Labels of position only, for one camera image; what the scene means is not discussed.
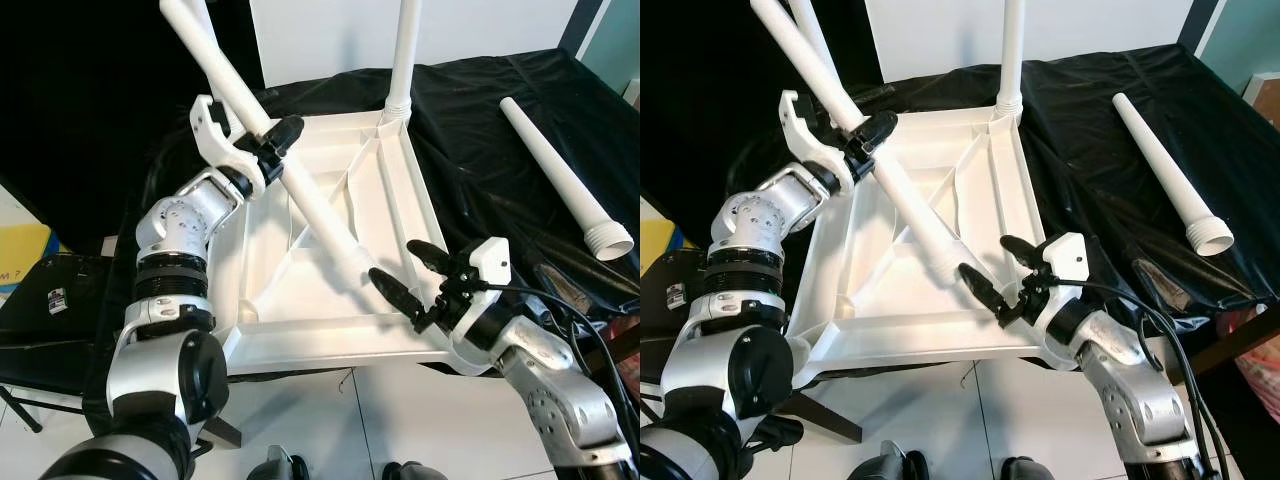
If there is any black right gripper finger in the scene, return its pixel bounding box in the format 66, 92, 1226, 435
1000, 235, 1047, 273
368, 267, 429, 335
958, 262, 1014, 327
406, 240, 463, 283

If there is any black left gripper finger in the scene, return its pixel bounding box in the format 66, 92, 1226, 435
853, 110, 899, 157
262, 115, 305, 162

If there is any white plastic table top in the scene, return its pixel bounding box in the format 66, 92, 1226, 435
785, 105, 1081, 386
205, 108, 481, 378

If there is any black shiny table cloth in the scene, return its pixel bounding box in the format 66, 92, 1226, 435
690, 42, 1280, 331
85, 48, 640, 331

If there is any brown wooden table leg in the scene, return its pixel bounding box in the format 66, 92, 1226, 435
600, 335, 640, 366
1190, 330, 1266, 379
200, 415, 244, 449
790, 393, 863, 443

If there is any grey right robot foot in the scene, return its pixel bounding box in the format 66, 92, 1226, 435
993, 455, 1056, 480
380, 460, 446, 480

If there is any grey robot foot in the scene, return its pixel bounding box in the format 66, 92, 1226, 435
850, 438, 926, 480
993, 455, 1056, 480
248, 445, 309, 480
380, 460, 446, 480

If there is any grey left robot foot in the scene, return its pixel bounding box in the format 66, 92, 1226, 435
248, 445, 309, 480
850, 438, 926, 480

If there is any black case with white label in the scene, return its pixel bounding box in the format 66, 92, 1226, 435
640, 255, 706, 381
0, 253, 136, 386

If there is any pink plastic bag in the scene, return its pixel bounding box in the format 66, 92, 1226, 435
1240, 310, 1280, 421

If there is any brown cardboard box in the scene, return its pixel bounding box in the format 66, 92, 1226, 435
1245, 75, 1280, 131

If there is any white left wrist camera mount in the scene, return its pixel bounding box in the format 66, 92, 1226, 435
778, 90, 853, 196
190, 95, 266, 198

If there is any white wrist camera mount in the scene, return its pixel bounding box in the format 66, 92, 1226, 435
468, 237, 513, 293
778, 90, 853, 196
190, 95, 266, 198
1040, 232, 1089, 286

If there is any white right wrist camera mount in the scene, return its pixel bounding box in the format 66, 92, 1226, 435
1040, 232, 1089, 286
468, 237, 513, 293

